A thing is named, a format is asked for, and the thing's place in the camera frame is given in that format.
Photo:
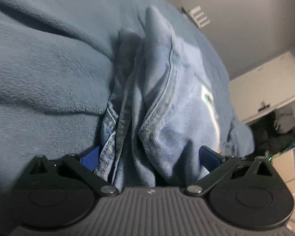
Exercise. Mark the light blue denim jacket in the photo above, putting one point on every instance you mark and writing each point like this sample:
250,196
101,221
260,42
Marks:
169,99

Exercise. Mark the blue fleece bed blanket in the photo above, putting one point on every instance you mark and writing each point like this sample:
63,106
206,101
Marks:
57,72

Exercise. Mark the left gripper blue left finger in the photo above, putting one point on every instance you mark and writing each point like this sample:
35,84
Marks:
87,160

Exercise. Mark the white wardrobe cabinet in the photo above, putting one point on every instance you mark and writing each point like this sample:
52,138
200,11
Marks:
268,87

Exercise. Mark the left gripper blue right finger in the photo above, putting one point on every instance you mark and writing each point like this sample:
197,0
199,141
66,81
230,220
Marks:
216,163

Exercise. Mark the dark clothes pile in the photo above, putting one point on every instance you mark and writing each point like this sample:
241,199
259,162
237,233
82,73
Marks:
273,133

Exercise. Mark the white wifi router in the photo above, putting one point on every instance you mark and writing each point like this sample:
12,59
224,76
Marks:
197,16

